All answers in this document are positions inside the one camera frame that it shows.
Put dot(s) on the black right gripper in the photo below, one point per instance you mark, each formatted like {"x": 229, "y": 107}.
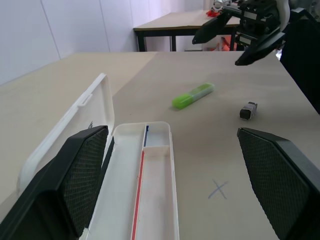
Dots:
{"x": 260, "y": 20}

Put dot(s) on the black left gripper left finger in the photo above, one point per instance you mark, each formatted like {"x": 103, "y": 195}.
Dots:
{"x": 50, "y": 190}

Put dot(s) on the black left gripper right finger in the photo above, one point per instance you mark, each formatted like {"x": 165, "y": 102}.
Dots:
{"x": 282, "y": 185}

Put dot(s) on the white rectangular box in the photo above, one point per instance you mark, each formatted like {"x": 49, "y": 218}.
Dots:
{"x": 117, "y": 175}

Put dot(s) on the green highlighter marker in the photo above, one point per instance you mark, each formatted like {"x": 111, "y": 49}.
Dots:
{"x": 185, "y": 100}

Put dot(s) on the red pencil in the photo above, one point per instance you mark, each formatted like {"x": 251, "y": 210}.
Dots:
{"x": 139, "y": 185}

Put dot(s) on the orange and silver device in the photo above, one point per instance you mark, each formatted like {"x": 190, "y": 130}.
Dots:
{"x": 212, "y": 13}

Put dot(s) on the beige table with black legs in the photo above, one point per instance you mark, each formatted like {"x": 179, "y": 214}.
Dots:
{"x": 175, "y": 22}

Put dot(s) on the large black angular object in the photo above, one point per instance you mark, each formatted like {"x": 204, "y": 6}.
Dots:
{"x": 305, "y": 55}

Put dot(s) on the blue pen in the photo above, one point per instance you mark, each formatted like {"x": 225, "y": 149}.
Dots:
{"x": 146, "y": 135}

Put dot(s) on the orange frame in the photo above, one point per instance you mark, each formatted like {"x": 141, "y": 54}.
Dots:
{"x": 226, "y": 46}

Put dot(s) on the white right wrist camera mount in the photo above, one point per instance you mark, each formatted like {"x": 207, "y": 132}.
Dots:
{"x": 285, "y": 12}

